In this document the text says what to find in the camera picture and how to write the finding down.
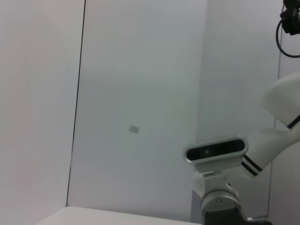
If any silver robot head camera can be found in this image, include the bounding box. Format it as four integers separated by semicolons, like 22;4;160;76
183;135;249;173

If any black cable clamp block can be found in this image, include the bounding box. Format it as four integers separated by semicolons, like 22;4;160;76
279;0;300;36

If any white silver robot neck mount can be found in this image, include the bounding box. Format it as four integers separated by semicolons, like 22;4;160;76
191;170;273;225

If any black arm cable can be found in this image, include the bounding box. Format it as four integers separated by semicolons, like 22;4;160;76
276;18;300;58
286;114;300;129

